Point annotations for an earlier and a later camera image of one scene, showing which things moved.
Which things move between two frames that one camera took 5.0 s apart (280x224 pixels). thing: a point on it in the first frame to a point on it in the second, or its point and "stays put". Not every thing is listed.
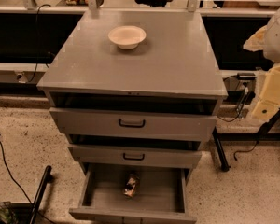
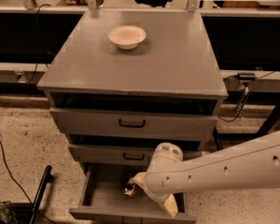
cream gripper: [278, 37] to [154, 192]
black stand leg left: [48, 179] stays put
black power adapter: [246, 77] stays put
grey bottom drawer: [133, 193] stays put
